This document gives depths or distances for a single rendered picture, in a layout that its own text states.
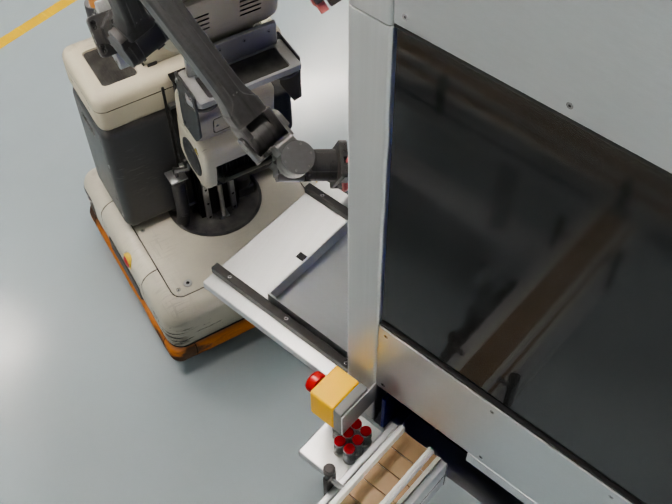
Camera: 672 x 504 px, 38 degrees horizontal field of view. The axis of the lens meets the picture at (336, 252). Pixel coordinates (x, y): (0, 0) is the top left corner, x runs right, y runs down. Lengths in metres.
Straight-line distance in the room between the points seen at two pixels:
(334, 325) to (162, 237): 1.05
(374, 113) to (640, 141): 0.36
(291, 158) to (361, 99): 0.43
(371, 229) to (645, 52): 0.57
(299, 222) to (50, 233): 1.40
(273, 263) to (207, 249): 0.81
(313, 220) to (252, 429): 0.90
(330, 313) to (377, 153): 0.75
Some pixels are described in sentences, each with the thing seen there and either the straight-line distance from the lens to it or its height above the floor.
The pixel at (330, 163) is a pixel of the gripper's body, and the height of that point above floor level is 1.25.
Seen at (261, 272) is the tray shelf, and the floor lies 0.88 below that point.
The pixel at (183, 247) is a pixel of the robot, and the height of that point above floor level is 0.28.
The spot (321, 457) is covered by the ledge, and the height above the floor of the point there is 0.88.
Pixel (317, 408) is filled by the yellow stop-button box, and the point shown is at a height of 0.99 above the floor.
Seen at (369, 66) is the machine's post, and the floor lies 1.73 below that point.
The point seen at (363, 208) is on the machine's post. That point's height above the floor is 1.47.
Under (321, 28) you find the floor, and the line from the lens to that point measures 3.89.
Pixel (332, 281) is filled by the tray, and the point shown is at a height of 0.88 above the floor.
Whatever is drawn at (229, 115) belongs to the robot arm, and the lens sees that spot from 1.66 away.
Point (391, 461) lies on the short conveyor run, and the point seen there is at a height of 0.93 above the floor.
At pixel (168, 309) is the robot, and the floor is 0.27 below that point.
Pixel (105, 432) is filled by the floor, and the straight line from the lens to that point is 2.87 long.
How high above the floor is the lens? 2.50
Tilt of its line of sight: 53 degrees down
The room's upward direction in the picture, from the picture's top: 1 degrees counter-clockwise
